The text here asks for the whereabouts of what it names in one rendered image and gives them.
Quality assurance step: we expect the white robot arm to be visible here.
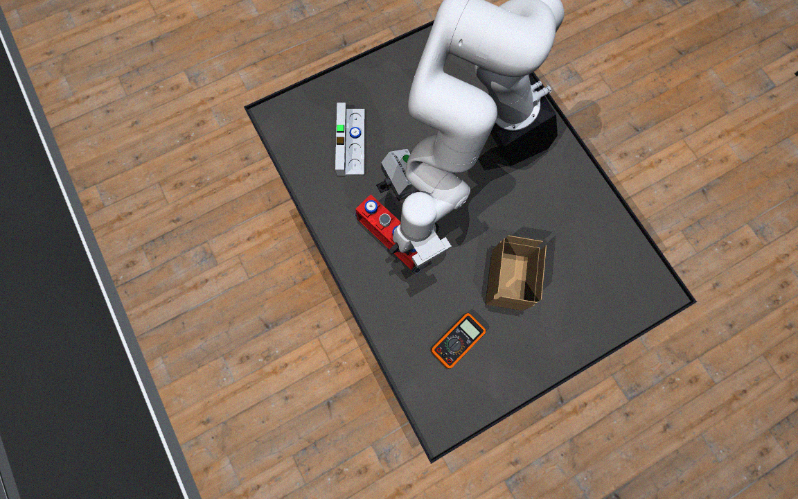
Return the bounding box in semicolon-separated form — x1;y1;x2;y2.
400;0;565;268

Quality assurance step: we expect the orange digital multimeter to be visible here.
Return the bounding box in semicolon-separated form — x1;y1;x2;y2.
431;313;486;369

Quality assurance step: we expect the red tube rack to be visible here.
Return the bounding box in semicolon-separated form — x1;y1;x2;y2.
355;195;417;270

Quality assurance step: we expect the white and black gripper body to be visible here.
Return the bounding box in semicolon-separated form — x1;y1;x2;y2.
393;223;436;253

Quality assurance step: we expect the brown cardboard box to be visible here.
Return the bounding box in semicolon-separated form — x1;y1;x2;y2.
486;236;547;310

